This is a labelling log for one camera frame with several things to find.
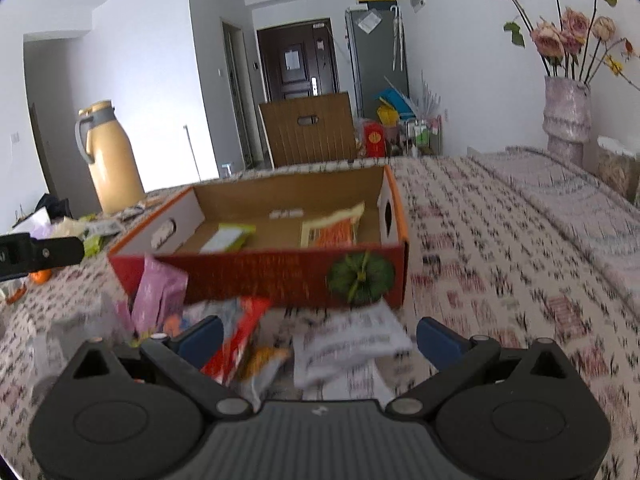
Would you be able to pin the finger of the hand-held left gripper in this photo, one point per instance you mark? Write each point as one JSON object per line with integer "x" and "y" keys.
{"x": 57, "y": 251}

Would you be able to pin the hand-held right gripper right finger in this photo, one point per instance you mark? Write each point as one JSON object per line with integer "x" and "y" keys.
{"x": 437, "y": 342}

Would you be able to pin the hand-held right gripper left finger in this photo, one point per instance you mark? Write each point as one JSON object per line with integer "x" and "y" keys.
{"x": 202, "y": 337}

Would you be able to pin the red snack packet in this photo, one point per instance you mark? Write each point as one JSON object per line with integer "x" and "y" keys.
{"x": 237, "y": 332}

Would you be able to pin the pink snack packet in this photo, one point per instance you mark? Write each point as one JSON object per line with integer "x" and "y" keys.
{"x": 157, "y": 290}

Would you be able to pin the orange cardboard box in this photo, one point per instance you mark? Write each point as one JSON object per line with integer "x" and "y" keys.
{"x": 250, "y": 275}

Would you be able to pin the white snack packet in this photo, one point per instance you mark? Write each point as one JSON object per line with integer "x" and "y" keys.
{"x": 350, "y": 342}

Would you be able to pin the orange fruit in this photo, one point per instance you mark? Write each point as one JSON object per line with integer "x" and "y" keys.
{"x": 41, "y": 276}

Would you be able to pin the black bag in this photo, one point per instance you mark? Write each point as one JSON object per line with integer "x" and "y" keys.
{"x": 54, "y": 206}

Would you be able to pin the yellow thermos jug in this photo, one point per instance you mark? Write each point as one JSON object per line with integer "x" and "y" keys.
{"x": 112, "y": 170}

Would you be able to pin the light green snack packet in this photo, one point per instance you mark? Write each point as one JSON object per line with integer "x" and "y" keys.
{"x": 227, "y": 237}

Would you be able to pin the orange snack packet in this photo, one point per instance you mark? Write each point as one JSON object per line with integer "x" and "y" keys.
{"x": 332, "y": 227}

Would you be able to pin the folded grey patterned cloth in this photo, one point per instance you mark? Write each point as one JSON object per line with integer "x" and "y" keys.
{"x": 575, "y": 210}

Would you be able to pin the metal storage cart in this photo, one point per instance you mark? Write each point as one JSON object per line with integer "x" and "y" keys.
{"x": 422, "y": 137}

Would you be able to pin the red gift box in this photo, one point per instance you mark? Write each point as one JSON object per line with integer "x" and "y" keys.
{"x": 375, "y": 140}

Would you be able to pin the wooden chair back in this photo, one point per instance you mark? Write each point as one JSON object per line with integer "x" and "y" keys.
{"x": 300, "y": 145}

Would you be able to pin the yellow bag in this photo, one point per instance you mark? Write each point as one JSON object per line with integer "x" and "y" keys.
{"x": 387, "y": 116}

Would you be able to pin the grey interior door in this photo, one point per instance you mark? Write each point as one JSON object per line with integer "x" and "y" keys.
{"x": 237, "y": 95}

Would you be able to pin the dried lavender bunch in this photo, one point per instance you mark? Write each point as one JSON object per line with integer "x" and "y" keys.
{"x": 431, "y": 97}

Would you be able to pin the blue bag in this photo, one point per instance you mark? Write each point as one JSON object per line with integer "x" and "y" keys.
{"x": 395, "y": 99}

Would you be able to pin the beige storage container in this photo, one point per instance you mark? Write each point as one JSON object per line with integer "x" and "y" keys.
{"x": 620, "y": 167}

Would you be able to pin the pink textured vase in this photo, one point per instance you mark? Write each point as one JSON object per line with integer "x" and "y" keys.
{"x": 566, "y": 115}

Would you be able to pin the dark brown door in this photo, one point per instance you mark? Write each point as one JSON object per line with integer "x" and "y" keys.
{"x": 272, "y": 85}

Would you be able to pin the grey refrigerator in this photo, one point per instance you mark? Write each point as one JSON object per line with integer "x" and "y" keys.
{"x": 375, "y": 60}

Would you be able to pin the paper sheet on door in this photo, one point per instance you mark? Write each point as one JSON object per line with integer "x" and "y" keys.
{"x": 292, "y": 60}

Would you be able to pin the dried pink rose bouquet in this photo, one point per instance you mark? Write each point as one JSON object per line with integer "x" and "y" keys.
{"x": 550, "y": 40}

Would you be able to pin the paper sheet on refrigerator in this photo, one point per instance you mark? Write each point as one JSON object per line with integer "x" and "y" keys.
{"x": 369, "y": 22}

